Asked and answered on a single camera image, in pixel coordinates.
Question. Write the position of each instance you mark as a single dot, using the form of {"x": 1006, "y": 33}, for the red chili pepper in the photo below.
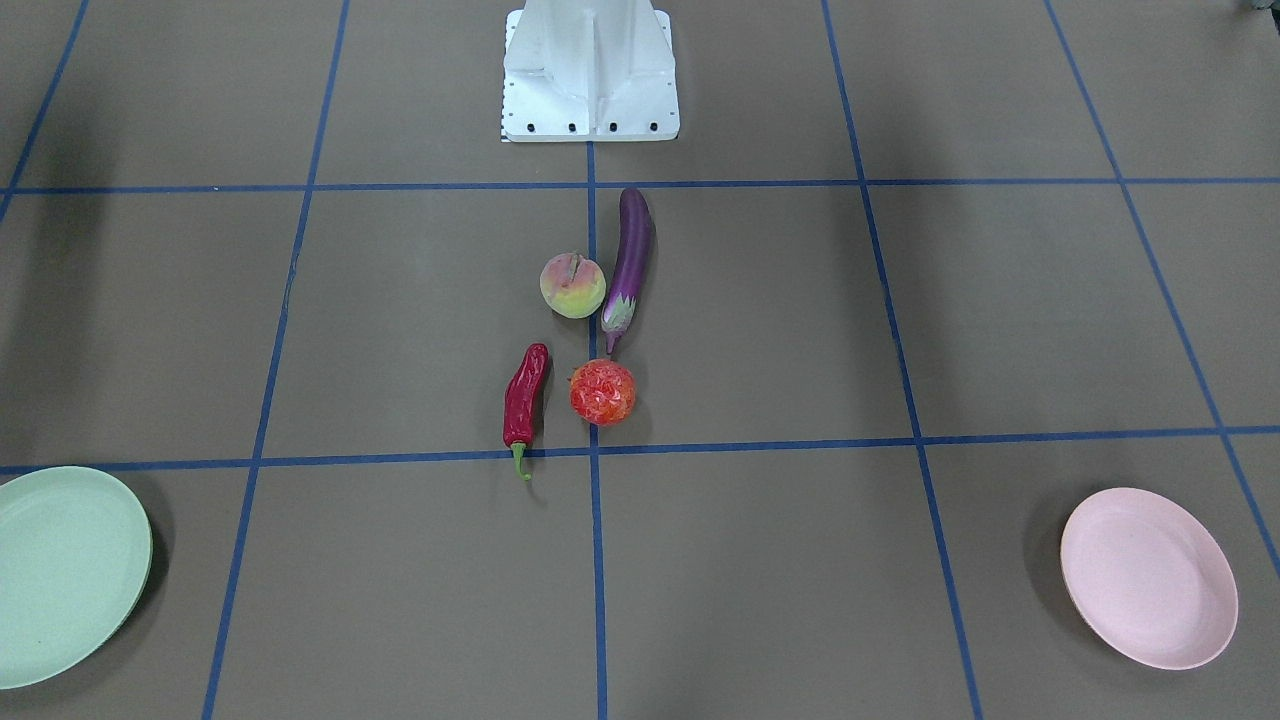
{"x": 521, "y": 404}

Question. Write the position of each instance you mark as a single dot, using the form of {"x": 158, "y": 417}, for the green plate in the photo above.
{"x": 76, "y": 551}

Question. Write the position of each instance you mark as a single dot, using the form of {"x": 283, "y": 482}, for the red round fruit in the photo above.
{"x": 603, "y": 392}

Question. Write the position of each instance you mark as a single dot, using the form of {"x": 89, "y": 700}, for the purple eggplant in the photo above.
{"x": 636, "y": 241}

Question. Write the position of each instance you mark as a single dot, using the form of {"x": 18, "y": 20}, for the brown table mat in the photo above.
{"x": 924, "y": 276}

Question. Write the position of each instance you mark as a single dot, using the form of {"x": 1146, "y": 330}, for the pink plate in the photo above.
{"x": 1149, "y": 579}

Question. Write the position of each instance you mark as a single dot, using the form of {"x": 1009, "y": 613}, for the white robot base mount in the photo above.
{"x": 589, "y": 71}

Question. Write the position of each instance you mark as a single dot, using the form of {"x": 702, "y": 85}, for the yellow pink peach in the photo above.
{"x": 573, "y": 285}

